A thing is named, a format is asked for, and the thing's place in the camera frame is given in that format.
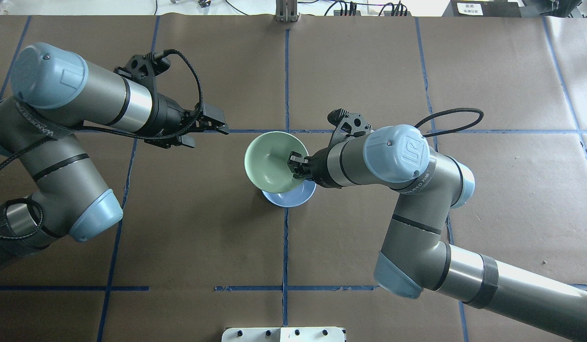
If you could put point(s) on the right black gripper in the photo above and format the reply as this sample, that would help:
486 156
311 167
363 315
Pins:
319 164

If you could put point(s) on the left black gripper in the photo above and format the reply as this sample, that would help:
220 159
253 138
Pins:
168 115

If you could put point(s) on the blue bowl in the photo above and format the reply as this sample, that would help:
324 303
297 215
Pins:
293 198

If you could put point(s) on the green bowl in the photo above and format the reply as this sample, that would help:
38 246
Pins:
266 161

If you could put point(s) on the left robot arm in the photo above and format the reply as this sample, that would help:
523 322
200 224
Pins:
57 93

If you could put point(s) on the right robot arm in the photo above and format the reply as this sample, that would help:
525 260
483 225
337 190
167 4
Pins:
413 256

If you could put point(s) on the white mounting pillar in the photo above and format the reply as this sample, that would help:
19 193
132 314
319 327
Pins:
285 334

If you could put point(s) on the black power box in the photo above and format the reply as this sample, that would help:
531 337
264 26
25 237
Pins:
482 8

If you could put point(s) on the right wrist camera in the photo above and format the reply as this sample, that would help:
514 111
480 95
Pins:
347 126

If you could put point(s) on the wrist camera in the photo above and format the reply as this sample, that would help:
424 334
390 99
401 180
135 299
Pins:
144 69
347 126

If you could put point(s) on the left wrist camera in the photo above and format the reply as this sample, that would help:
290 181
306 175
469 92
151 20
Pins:
144 69

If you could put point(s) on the aluminium frame post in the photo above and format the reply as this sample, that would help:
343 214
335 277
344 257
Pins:
286 11

